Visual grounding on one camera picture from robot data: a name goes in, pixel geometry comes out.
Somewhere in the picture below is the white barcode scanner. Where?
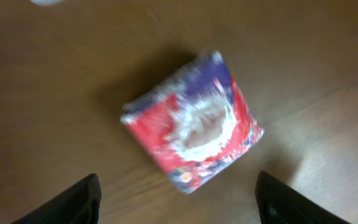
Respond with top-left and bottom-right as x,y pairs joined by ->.
30,0 -> 64,6

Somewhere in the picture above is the red purple tissue pack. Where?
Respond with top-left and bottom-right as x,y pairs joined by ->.
120,51 -> 264,194

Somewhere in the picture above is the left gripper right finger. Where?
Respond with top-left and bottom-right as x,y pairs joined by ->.
255,171 -> 349,224

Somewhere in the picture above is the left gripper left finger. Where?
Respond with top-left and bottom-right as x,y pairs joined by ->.
13,174 -> 101,224

